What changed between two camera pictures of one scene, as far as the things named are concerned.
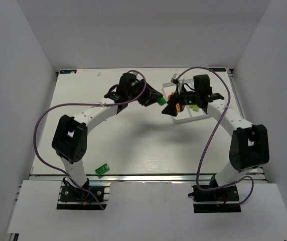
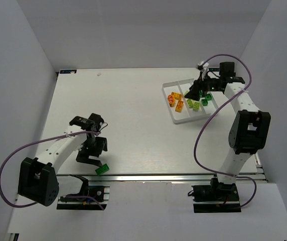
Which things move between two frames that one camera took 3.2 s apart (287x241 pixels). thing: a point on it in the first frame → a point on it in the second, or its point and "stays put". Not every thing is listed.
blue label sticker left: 68,71 stays put
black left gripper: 145,93 → 91,155
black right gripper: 181,101 → 198,85
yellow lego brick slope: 177,107 stays put
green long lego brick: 102,169 stays put
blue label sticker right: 218,69 stays put
